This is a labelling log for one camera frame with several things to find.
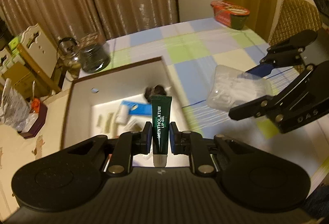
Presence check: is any white pill bottle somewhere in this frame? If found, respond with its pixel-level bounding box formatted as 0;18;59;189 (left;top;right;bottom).
115;104;129;125

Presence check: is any blue toothpaste tube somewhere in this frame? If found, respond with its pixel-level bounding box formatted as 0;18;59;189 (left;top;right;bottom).
121;100;152;117

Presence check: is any dark green lip gel tube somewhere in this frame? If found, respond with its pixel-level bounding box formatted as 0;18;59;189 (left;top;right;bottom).
151;95;172;168

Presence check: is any dark hair scrunchie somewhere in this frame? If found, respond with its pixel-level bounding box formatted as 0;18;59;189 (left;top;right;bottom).
144;85;167;103

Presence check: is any red instant noodle bowl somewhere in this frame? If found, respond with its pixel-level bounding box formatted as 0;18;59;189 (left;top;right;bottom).
210;0;250;30

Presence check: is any dark wooden tray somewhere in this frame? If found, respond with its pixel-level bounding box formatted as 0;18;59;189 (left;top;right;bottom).
20;98;47;139

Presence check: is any checked tablecloth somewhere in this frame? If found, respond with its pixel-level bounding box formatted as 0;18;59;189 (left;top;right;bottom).
77;17;329;188

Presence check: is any dark glass jar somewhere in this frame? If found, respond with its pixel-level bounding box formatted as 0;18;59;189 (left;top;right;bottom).
78;32;110;74

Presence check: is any glass kettle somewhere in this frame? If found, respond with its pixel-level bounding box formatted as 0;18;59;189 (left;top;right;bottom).
57;37;81;79

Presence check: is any crumpled silver foil bag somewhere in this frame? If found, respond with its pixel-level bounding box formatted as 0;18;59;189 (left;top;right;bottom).
1;78;30;132

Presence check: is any cardboard box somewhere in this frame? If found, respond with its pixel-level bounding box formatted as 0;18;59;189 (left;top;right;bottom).
2;63;36;95

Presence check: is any white carved chair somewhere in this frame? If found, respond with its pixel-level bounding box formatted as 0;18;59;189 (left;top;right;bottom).
16;24;61;93

